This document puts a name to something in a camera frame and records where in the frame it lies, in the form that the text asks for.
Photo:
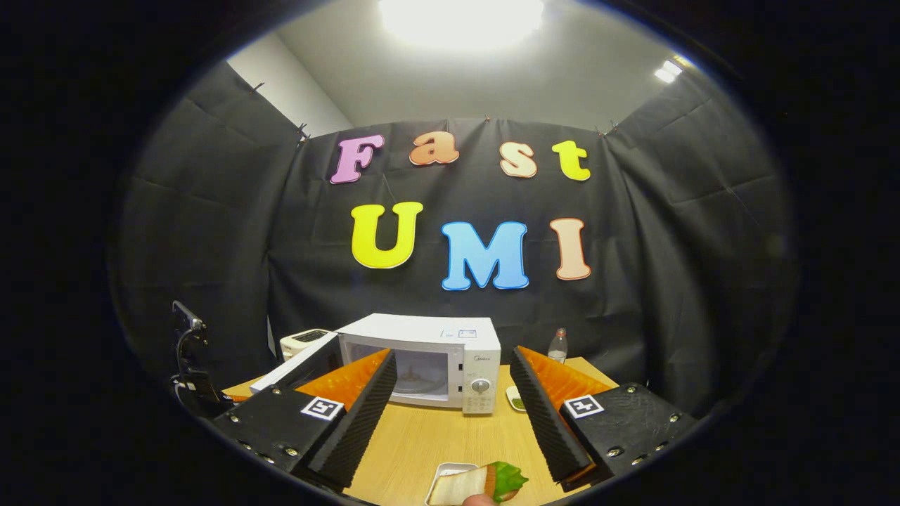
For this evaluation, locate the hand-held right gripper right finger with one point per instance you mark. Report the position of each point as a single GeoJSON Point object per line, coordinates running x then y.
{"type": "Point", "coordinates": [545, 422]}

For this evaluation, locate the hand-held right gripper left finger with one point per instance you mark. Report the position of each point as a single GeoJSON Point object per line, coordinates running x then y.
{"type": "Point", "coordinates": [358, 429]}

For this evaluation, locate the sandwich with lettuce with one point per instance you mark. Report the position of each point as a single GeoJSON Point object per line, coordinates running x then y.
{"type": "Point", "coordinates": [464, 485]}

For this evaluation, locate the white microwave oven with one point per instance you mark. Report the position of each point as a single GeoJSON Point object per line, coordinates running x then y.
{"type": "Point", "coordinates": [422, 330]}

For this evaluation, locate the small dish of beans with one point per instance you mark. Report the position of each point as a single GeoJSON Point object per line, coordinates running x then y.
{"type": "Point", "coordinates": [515, 400]}

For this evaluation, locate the clear bottle with red label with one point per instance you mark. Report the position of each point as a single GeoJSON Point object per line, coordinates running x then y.
{"type": "Point", "coordinates": [557, 349]}

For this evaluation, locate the white rectangular plate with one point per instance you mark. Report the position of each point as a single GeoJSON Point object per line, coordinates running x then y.
{"type": "Point", "coordinates": [443, 471]}

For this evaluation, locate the white toaster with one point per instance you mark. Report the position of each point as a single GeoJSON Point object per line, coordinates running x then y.
{"type": "Point", "coordinates": [299, 344]}

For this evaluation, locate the black backdrop cloth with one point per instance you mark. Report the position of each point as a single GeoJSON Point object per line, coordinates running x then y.
{"type": "Point", "coordinates": [246, 232]}

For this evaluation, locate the small ceiling light panel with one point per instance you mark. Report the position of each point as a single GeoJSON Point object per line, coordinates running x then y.
{"type": "Point", "coordinates": [668, 70]}

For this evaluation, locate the large ceiling light panel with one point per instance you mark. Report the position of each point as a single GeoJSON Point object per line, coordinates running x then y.
{"type": "Point", "coordinates": [460, 21]}

